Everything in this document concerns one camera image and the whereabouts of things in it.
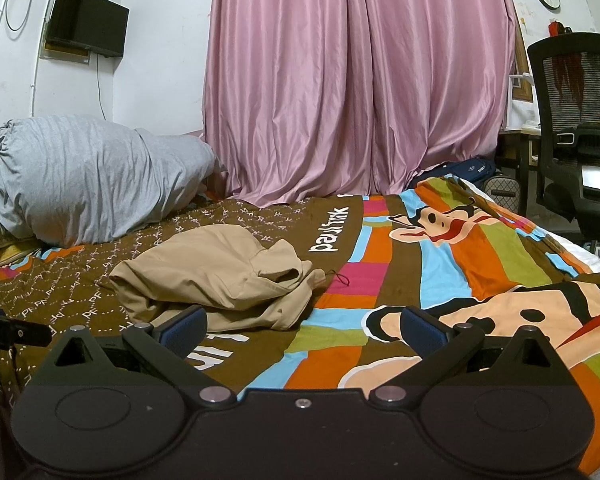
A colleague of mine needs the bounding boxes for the dark blue bag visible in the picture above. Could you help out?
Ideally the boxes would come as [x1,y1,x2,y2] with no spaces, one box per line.
[412,157,497,187]

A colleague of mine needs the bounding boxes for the pink curtain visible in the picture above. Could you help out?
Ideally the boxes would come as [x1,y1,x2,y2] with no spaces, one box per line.
[202,0,519,209]

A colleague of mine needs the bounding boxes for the black mesh office chair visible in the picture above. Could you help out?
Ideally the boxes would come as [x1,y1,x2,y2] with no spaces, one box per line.
[526,32,600,247]

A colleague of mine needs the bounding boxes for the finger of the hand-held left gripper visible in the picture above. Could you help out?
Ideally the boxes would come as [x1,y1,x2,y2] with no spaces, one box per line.
[9,319,54,349]

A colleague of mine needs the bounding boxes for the thin television cable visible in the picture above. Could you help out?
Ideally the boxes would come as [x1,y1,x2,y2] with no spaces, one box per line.
[95,55,109,122]

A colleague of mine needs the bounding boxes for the wooden picture frame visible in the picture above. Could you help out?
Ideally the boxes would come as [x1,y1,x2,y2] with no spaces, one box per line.
[512,25,535,104]

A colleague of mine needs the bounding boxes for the white bed sheet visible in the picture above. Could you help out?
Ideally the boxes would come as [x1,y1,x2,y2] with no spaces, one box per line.
[550,229,600,278]

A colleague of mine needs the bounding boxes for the beige hooded jacket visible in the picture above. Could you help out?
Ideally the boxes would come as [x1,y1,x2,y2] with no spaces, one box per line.
[109,223,354,334]

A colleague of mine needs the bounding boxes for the red hanging ornament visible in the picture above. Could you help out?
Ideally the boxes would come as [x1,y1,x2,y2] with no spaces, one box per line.
[547,20,587,102]

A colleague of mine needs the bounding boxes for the wooden desk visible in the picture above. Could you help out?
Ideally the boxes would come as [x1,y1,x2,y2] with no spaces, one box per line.
[497,127,544,212]

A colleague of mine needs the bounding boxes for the black wall television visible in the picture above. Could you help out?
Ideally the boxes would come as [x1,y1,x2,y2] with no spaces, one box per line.
[46,0,130,59]

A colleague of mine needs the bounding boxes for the patterned brown bag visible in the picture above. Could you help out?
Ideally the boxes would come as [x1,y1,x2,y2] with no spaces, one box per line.
[482,172,521,212]

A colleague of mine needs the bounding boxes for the grey pillow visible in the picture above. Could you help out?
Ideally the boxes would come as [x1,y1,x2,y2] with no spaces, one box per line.
[0,115,220,249]

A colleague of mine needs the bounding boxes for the colourful printed blanket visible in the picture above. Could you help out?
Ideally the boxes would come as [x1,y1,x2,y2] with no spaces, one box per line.
[0,175,600,477]

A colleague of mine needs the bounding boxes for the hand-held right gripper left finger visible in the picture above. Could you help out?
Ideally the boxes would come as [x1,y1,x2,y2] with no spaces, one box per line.
[54,305,240,410]

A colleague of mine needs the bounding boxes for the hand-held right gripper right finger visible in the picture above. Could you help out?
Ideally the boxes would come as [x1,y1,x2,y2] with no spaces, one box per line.
[368,305,562,410]

